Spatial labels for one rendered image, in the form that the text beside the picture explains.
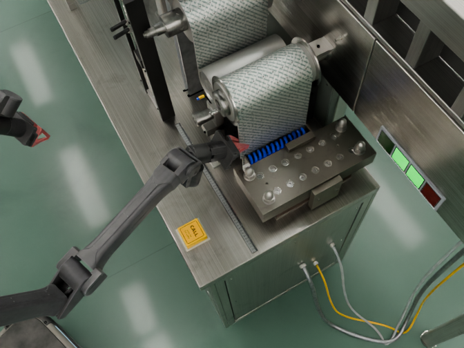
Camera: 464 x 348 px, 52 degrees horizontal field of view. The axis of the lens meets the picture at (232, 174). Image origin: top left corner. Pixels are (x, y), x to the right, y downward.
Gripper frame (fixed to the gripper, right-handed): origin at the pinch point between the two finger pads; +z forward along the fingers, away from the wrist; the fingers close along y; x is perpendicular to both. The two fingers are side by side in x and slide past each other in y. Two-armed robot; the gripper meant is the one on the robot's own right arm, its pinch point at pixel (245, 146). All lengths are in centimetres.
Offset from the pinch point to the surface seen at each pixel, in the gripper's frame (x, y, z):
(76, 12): -27, -100, -12
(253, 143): 0.6, 0.2, 2.6
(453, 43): 60, 28, 2
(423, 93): 46, 27, 10
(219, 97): 16.1, -5.2, -13.7
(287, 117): 10.7, 0.2, 10.4
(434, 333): -56, 72, 85
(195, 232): -25.5, 10.7, -13.7
